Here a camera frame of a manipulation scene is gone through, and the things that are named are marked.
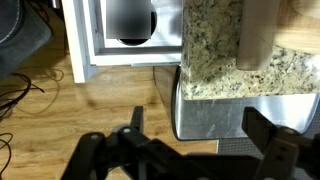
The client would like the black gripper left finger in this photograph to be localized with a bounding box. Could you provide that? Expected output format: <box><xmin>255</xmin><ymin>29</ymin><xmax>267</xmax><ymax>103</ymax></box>
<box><xmin>60</xmin><ymin>105</ymin><xmax>158</xmax><ymax>180</ymax></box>

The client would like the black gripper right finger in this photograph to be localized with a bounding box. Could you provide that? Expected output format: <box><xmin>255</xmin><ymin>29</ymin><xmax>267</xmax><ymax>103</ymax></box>
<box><xmin>241</xmin><ymin>106</ymin><xmax>320</xmax><ymax>180</ymax></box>

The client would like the open wooden drawer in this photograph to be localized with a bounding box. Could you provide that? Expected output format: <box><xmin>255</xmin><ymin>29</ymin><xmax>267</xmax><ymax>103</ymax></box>
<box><xmin>61</xmin><ymin>0</ymin><xmax>184</xmax><ymax>85</ymax></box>

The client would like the grey textured floor mat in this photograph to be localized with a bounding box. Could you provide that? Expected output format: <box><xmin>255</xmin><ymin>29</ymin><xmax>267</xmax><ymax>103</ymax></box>
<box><xmin>216</xmin><ymin>109</ymin><xmax>320</xmax><ymax>180</ymax></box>

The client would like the light wooden cutting board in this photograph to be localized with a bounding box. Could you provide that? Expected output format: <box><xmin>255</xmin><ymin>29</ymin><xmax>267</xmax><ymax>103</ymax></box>
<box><xmin>273</xmin><ymin>0</ymin><xmax>320</xmax><ymax>56</ymax></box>

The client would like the black round item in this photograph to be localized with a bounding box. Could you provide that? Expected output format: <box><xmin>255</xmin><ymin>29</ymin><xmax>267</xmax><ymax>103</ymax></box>
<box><xmin>116</xmin><ymin>9</ymin><xmax>158</xmax><ymax>47</ymax></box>

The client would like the dark grey fabric bag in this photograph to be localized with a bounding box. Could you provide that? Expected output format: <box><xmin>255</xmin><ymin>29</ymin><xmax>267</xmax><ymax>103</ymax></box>
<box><xmin>0</xmin><ymin>0</ymin><xmax>53</xmax><ymax>82</ymax></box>

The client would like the thin brown floor cable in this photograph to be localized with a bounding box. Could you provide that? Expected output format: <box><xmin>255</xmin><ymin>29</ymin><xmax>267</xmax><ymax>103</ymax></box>
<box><xmin>23</xmin><ymin>67</ymin><xmax>65</xmax><ymax>117</ymax></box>

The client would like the black floor cable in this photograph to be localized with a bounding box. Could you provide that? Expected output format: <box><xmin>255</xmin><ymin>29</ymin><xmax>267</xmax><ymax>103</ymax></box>
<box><xmin>0</xmin><ymin>132</ymin><xmax>15</xmax><ymax>178</ymax></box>
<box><xmin>0</xmin><ymin>72</ymin><xmax>46</xmax><ymax>122</ymax></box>

